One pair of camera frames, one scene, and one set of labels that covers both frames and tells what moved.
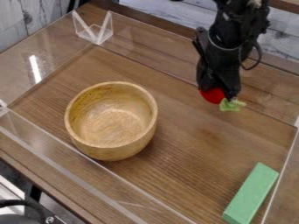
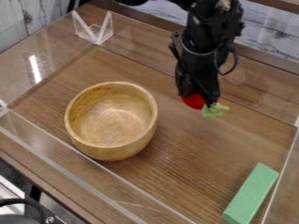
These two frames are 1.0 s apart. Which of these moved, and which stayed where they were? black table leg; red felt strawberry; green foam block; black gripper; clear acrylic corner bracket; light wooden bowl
Moved: red felt strawberry; black gripper
Stayed: green foam block; black table leg; clear acrylic corner bracket; light wooden bowl
